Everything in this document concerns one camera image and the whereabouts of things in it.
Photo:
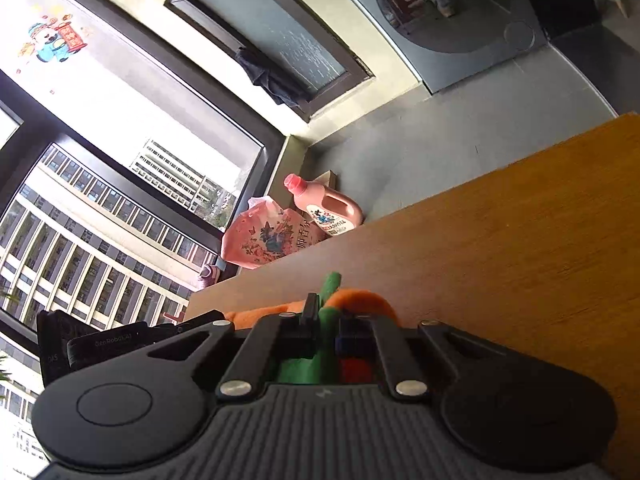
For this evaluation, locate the pink child shoe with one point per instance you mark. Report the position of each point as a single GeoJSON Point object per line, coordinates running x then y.
{"type": "Point", "coordinates": [207, 276]}

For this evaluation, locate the frosted glass door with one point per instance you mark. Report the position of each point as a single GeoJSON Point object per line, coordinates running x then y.
{"type": "Point", "coordinates": [270, 20]}

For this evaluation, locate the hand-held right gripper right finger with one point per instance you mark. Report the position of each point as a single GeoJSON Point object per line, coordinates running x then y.
{"type": "Point", "coordinates": [350, 340]}

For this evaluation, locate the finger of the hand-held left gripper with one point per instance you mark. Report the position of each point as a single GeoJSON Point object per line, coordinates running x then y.
{"type": "Point", "coordinates": [185, 327]}

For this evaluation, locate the grey washing machine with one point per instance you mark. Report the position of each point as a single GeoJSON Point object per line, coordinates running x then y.
{"type": "Point", "coordinates": [450, 20]}

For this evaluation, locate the pink detergent bottle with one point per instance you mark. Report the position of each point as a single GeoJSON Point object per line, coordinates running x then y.
{"type": "Point", "coordinates": [327, 207]}

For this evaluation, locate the cartoon window sticker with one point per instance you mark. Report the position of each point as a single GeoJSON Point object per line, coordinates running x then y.
{"type": "Point", "coordinates": [52, 37]}

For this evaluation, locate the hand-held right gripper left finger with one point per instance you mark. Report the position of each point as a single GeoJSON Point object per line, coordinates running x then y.
{"type": "Point", "coordinates": [310, 330]}

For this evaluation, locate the pink refill pouch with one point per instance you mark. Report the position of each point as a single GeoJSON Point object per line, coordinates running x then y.
{"type": "Point", "coordinates": [265, 237]}

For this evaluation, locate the green palm plant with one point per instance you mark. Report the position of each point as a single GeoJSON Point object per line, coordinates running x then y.
{"type": "Point", "coordinates": [9, 302]}

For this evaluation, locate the orange pumpkin costume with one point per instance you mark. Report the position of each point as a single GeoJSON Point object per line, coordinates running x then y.
{"type": "Point", "coordinates": [360, 300]}

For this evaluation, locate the dark cloth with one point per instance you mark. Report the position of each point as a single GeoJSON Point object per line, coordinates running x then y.
{"type": "Point", "coordinates": [270, 77]}

